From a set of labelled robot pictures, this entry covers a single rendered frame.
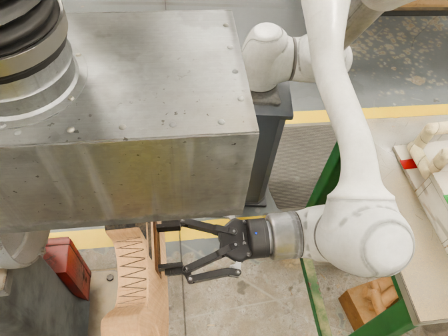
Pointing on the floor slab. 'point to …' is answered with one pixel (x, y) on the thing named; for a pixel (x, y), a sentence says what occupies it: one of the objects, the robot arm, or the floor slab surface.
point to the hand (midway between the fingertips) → (159, 247)
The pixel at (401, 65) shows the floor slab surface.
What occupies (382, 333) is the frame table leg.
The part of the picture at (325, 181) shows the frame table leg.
